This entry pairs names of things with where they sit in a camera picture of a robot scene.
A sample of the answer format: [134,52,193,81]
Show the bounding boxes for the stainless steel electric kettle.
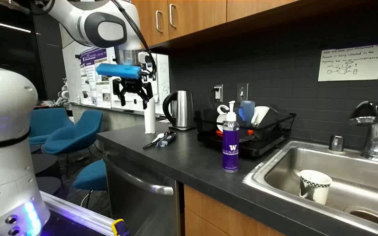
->
[162,89,197,132]

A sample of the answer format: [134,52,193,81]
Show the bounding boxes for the stainless steel dishwasher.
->
[103,149,185,236]

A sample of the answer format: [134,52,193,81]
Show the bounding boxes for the whiteboard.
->
[61,25,172,115]

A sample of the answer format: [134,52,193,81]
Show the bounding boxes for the black dish rack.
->
[196,106,297,160]

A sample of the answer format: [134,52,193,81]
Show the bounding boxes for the wooden cabinets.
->
[130,0,302,50]
[183,182,288,236]

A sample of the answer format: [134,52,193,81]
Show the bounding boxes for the wooden upper cabinets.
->
[130,0,302,50]

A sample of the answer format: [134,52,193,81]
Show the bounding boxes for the research poster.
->
[75,46,121,109]

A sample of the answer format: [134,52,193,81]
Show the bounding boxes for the chrome sink knob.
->
[328,133,347,153]

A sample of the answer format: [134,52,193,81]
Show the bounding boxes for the blue chair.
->
[73,158,111,194]
[28,106,75,148]
[42,109,105,157]

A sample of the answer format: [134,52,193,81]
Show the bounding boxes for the white and black mug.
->
[216,103,231,132]

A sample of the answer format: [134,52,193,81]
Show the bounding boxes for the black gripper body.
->
[117,76,150,95]

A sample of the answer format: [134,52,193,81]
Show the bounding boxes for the white cylindrical bottle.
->
[143,97,158,135]

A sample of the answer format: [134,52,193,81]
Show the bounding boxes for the metal wall switch plate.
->
[237,81,251,103]

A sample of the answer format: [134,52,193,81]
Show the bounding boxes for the white patterned cup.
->
[298,169,334,206]

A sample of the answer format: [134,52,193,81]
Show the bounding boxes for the purple pump bottle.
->
[221,99,242,174]

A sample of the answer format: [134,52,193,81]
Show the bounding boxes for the wooden lower cabinets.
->
[183,182,288,236]

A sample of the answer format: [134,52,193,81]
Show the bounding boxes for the wall outlet with plug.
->
[212,82,226,105]

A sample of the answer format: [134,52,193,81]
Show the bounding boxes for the blue cup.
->
[237,99,258,126]

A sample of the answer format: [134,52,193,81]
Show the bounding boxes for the white bowl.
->
[250,105,272,128]

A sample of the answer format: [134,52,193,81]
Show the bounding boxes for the white background device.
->
[57,80,71,109]

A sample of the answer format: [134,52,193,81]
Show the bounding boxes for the white paper note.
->
[317,43,378,84]

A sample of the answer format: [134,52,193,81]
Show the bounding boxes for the chrome faucet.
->
[348,78,378,164]

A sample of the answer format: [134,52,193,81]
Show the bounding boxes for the robot cart platform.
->
[40,188,132,236]

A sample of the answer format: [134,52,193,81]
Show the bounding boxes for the upper cabinet handle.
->
[167,2,179,30]
[154,8,166,35]

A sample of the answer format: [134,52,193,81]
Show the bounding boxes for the stainless steel sink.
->
[242,139,378,236]

